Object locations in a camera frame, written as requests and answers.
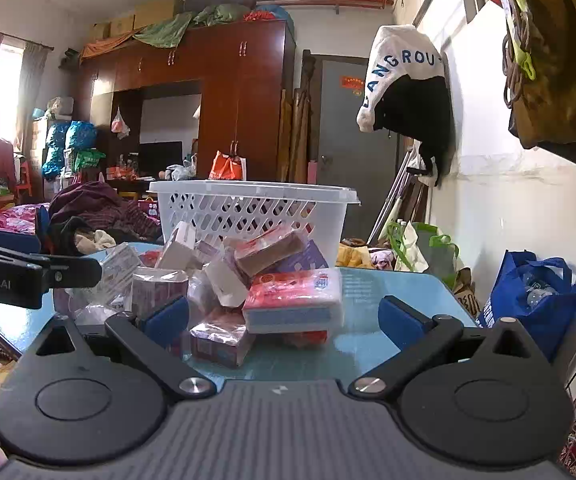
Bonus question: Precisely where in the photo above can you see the yellow cloth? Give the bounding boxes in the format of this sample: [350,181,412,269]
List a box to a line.
[337,239,370,267]

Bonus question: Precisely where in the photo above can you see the blue patterned bags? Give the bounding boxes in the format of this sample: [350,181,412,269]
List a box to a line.
[42,119,99,177]

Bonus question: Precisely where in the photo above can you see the green cloth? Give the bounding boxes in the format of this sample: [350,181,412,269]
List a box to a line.
[133,3,252,49]

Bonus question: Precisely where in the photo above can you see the white printed box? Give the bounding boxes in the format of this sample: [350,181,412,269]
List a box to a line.
[99,241,143,287]

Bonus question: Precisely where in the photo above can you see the green printed bag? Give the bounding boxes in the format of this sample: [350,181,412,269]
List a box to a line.
[73,148,107,172]

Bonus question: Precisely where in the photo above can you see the purple box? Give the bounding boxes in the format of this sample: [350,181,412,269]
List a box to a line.
[267,239,330,275]

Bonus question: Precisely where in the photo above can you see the red white tissue pack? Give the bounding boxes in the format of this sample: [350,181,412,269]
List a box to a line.
[242,268,345,335]

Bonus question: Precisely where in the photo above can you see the pink plastic bag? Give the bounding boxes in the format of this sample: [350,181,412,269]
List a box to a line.
[111,107,132,139]

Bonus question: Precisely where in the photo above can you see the wooden planks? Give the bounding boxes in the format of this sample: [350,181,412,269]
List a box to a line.
[277,87,320,187]

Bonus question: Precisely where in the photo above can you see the white black hanging jacket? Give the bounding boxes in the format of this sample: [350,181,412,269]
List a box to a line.
[356,23,457,189]

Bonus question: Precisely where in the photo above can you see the orange plastic bag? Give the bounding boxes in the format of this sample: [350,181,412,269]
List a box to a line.
[208,149,248,181]

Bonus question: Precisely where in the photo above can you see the orange cloth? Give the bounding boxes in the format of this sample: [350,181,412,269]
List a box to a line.
[80,34,135,59]

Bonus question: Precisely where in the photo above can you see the grey door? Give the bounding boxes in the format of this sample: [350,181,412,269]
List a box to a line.
[312,54,408,241]

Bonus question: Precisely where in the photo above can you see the brown hanging bag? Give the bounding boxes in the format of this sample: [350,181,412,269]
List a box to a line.
[504,0,576,177]

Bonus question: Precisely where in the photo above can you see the brown block packet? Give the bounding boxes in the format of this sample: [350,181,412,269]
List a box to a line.
[234,231,310,277]

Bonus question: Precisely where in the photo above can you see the pink floral blanket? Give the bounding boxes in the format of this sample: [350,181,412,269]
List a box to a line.
[0,204,52,234]

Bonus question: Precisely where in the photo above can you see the brown wooden wardrobe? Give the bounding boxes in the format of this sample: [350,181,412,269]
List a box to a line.
[75,19,297,187]

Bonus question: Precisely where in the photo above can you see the blue shopping bag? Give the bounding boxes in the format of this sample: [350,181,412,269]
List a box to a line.
[474,249,576,365]

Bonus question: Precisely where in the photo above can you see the clear plastic packet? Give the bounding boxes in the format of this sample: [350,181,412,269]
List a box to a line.
[54,284,135,328]

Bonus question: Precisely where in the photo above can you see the black television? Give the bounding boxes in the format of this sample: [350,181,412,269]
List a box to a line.
[138,140,184,176]

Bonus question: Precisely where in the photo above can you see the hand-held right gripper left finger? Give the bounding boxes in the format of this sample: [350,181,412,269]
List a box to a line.
[34,294,217,402]

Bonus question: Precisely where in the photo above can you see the pile of dark clothes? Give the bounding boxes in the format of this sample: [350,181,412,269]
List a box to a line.
[47,181,165,257]

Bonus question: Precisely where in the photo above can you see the yellow-green hanging bag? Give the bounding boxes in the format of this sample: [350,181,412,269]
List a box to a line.
[477,0,540,82]

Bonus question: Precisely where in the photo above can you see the pink wrapped packet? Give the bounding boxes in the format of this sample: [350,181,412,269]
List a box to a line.
[189,317,257,370]

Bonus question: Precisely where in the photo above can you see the metal poles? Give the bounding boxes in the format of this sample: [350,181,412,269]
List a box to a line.
[367,149,425,247]

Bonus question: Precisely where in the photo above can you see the medium cardboard box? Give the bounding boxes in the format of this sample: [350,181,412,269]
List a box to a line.
[110,14,137,37]

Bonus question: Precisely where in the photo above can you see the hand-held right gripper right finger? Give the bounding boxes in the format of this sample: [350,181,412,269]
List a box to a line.
[348,295,549,402]

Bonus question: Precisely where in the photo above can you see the green white tote bag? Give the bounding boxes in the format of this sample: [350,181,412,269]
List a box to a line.
[384,219,462,287]

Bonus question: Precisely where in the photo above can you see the large cardboard box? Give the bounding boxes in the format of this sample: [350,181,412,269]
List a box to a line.
[133,0,185,29]

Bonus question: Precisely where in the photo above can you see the white plastic basket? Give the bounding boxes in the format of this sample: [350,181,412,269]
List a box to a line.
[147,178,362,273]

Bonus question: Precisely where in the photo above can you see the brown cardboard box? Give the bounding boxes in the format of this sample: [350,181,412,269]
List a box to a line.
[452,266,482,317]

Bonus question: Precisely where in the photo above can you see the white open carton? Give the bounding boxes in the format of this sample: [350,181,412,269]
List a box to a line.
[203,255,250,307]

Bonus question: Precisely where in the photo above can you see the grey curtain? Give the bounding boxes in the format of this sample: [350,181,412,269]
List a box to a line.
[14,41,52,162]

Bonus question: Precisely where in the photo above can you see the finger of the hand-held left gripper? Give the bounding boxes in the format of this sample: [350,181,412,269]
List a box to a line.
[42,254,105,290]
[0,206,53,265]

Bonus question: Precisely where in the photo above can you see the red pipe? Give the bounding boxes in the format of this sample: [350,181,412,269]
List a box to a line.
[254,0,397,10]

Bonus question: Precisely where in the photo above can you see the purple wrapped packet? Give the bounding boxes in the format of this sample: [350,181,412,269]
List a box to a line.
[131,266,190,317]

